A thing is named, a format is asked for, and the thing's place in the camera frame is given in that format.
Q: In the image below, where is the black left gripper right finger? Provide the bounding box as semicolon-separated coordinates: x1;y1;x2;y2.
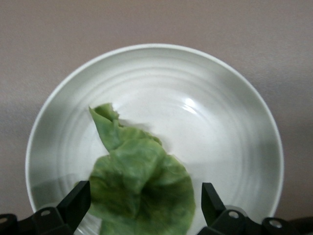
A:
195;182;301;235

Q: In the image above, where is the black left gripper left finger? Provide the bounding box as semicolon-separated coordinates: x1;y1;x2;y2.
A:
0;180;91;235

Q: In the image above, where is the green lettuce leaf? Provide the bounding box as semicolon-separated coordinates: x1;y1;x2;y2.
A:
88;102;198;235

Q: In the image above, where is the beige plate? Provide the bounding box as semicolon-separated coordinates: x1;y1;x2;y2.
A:
25;43;286;235

